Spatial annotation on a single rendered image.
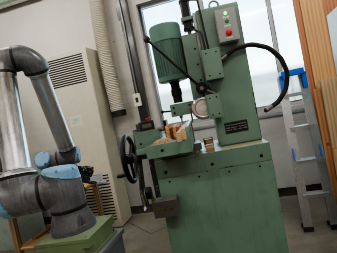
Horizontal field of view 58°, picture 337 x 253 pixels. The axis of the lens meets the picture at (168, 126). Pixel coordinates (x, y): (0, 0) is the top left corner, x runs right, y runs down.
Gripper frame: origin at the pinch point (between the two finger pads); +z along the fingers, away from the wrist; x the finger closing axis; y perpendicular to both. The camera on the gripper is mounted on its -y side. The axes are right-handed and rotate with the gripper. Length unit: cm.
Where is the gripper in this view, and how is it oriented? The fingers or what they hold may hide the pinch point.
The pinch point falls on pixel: (104, 183)
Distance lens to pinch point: 180.5
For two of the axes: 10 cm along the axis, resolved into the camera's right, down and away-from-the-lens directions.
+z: 9.8, 1.7, -1.0
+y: 1.7, -9.8, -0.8
